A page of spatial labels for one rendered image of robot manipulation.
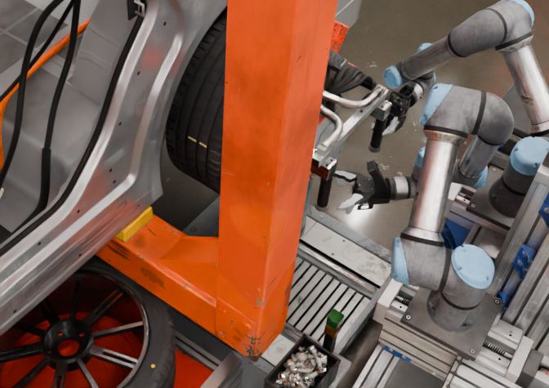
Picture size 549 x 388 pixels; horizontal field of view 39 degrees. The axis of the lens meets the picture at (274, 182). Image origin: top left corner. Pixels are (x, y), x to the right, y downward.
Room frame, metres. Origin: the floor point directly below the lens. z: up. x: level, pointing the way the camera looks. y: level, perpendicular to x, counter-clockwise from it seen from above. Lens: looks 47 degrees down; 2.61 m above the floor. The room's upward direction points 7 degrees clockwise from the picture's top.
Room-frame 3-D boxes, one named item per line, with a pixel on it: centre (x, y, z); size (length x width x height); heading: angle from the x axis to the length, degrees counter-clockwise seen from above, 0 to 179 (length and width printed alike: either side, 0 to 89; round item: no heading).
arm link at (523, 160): (1.70, -0.76, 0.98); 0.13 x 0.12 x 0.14; 133
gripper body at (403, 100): (2.06, -0.40, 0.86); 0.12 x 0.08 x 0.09; 150
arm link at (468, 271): (1.26, -0.53, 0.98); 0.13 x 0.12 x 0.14; 82
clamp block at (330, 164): (1.66, -0.13, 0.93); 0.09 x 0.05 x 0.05; 60
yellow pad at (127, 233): (1.55, 0.46, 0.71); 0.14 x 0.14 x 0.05; 60
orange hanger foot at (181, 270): (1.46, 0.31, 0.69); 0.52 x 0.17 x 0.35; 60
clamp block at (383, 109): (1.95, -0.30, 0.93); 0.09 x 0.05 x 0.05; 60
